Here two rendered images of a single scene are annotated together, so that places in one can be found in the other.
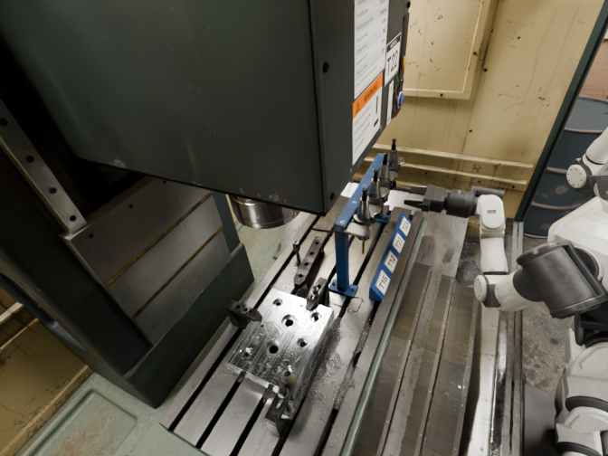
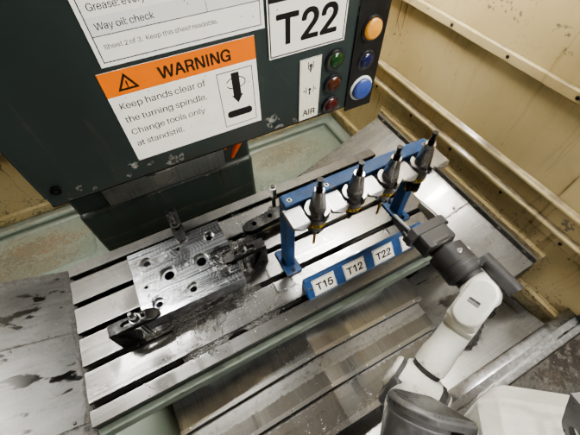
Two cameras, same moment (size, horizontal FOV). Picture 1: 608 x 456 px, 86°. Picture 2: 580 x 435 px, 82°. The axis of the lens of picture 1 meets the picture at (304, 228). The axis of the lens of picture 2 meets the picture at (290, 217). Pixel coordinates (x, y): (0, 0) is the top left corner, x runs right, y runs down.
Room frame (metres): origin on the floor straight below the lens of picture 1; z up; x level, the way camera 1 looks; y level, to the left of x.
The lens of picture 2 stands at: (0.34, -0.39, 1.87)
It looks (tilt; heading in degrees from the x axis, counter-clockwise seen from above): 54 degrees down; 31
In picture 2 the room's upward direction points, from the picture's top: straight up
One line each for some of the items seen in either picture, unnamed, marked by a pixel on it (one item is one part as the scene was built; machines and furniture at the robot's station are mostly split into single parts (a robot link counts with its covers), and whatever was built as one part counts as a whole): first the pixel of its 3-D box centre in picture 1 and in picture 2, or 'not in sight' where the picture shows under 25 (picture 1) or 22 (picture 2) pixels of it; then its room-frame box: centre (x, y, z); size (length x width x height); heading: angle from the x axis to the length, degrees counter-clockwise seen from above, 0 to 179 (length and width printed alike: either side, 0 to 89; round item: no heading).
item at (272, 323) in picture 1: (281, 337); (186, 270); (0.57, 0.11, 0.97); 0.29 x 0.23 x 0.05; 149
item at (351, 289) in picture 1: (342, 261); (287, 237); (0.78, -0.12, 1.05); 0.10 x 0.05 x 0.30; 59
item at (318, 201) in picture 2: (364, 207); (318, 198); (0.80, -0.19, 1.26); 0.04 x 0.04 x 0.07
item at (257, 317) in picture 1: (245, 315); (178, 229); (0.66, 0.23, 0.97); 0.13 x 0.03 x 0.15; 59
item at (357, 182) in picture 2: (375, 188); (356, 182); (0.89, -0.25, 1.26); 0.04 x 0.04 x 0.07
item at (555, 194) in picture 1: (550, 168); not in sight; (2.00, -1.89, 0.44); 0.60 x 0.60 x 0.88
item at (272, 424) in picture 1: (283, 401); (137, 324); (0.37, 0.11, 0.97); 0.13 x 0.03 x 0.15; 149
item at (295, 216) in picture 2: (357, 230); (297, 218); (0.75, -0.16, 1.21); 0.07 x 0.05 x 0.01; 59
